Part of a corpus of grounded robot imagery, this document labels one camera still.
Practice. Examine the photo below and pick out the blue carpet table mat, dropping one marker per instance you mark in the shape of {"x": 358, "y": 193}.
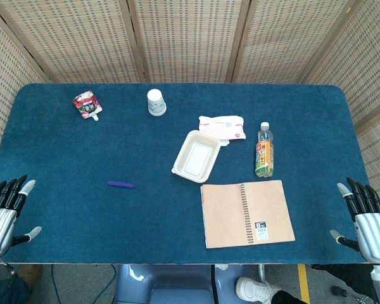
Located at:
{"x": 114, "y": 152}

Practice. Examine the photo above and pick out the white paper cup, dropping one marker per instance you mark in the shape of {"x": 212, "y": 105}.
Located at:
{"x": 155, "y": 103}

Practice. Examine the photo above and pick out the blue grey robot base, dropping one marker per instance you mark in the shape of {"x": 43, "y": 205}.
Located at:
{"x": 177, "y": 285}

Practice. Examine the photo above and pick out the metal table leg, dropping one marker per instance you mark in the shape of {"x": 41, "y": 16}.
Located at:
{"x": 261, "y": 272}

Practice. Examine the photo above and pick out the red drink pouch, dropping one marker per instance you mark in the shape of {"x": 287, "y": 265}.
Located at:
{"x": 88, "y": 105}

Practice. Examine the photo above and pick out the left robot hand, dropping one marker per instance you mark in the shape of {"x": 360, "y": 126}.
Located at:
{"x": 0, "y": 221}

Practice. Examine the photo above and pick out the pink white tissue pack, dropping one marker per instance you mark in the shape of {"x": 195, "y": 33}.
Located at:
{"x": 223, "y": 126}

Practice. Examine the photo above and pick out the yellow floor tape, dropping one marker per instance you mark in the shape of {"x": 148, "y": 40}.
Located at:
{"x": 303, "y": 285}

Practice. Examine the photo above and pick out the plastic beverage bottle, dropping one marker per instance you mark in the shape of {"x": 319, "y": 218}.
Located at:
{"x": 265, "y": 155}

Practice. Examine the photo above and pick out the brown spiral notebook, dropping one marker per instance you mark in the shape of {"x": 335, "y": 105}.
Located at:
{"x": 228, "y": 215}

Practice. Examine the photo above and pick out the white takeaway container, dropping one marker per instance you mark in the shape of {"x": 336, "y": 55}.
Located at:
{"x": 196, "y": 156}

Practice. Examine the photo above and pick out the black trouser leg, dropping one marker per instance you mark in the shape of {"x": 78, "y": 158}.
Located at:
{"x": 286, "y": 297}

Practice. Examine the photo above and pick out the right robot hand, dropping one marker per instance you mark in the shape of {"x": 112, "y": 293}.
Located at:
{"x": 373, "y": 231}

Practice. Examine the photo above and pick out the white sneaker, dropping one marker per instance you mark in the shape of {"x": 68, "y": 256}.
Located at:
{"x": 251, "y": 288}

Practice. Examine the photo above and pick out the woven bamboo folding screen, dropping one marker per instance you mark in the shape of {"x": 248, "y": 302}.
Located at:
{"x": 190, "y": 38}

